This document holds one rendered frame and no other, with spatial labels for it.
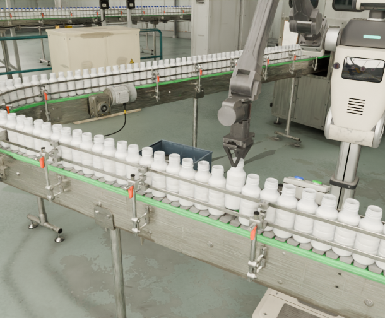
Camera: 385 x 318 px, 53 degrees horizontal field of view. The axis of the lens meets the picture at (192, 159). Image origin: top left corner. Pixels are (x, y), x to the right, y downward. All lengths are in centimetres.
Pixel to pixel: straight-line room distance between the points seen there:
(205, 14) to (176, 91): 406
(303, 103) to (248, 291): 314
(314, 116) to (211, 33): 296
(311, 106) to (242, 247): 395
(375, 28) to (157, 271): 187
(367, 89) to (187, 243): 88
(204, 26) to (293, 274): 632
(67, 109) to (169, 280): 134
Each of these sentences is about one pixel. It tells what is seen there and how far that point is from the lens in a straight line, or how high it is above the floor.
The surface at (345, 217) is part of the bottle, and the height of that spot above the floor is 112.
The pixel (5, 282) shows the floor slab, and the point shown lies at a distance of 277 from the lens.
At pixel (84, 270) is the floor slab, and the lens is 271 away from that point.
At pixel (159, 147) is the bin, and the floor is 91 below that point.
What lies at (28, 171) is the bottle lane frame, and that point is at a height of 93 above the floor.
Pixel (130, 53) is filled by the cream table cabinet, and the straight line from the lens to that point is 569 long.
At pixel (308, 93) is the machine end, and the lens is 509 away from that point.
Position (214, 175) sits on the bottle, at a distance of 123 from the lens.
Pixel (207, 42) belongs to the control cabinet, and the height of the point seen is 84.
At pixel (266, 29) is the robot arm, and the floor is 159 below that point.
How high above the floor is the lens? 168
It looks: 24 degrees down
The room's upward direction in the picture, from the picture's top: 1 degrees clockwise
